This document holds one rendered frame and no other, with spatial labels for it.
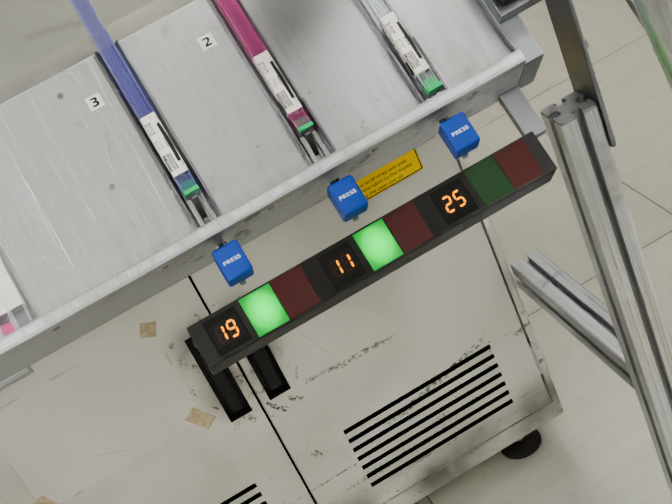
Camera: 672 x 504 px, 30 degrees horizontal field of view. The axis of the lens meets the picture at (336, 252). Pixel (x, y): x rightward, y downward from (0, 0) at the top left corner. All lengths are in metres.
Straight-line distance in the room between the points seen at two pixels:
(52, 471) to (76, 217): 0.49
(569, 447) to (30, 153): 0.94
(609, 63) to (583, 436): 1.05
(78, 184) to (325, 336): 0.51
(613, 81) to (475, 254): 1.07
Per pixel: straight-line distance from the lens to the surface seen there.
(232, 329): 1.04
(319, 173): 1.04
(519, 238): 2.18
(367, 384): 1.55
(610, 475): 1.71
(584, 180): 1.19
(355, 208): 1.04
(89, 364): 1.43
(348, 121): 1.08
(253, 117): 1.08
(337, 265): 1.05
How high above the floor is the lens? 1.20
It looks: 31 degrees down
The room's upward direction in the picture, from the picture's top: 25 degrees counter-clockwise
